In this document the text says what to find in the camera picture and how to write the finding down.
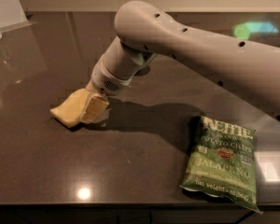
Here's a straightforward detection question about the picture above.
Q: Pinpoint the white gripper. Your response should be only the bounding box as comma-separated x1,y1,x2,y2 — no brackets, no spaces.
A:
80,56,132,124

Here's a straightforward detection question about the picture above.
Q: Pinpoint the yellow wavy sponge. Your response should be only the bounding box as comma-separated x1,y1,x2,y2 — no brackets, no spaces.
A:
49,88,110,129

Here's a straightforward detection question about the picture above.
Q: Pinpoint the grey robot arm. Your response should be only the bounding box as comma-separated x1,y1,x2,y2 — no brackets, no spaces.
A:
87,1,280,121

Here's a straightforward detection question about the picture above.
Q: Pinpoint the green jalapeno chips bag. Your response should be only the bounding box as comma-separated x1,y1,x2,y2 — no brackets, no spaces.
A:
181,116,259,213

